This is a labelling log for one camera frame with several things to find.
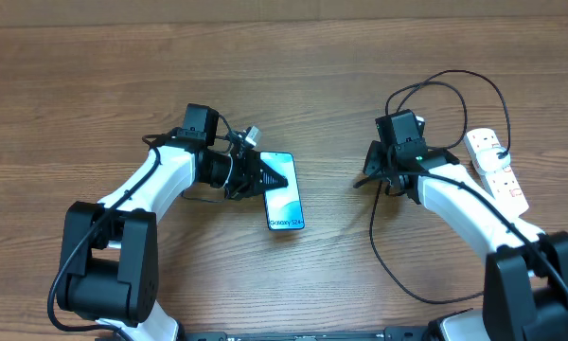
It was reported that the white power extension strip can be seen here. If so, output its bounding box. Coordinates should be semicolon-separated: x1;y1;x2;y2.
464;128;529;217

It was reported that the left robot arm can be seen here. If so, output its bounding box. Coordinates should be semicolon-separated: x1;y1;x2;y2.
46;103;293;340

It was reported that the black USB charging cable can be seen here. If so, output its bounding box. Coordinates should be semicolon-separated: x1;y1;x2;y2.
368;69;512;305

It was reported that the white charger plug adapter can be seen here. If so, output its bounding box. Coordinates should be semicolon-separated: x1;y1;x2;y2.
473;146;510;175

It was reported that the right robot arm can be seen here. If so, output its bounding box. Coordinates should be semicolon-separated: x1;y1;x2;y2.
364;110;568;340

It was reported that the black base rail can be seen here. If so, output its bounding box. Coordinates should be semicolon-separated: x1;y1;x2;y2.
94;325;517;341

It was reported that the blue screen Galaxy smartphone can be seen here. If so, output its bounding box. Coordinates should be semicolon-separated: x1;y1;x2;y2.
260;152;305;231

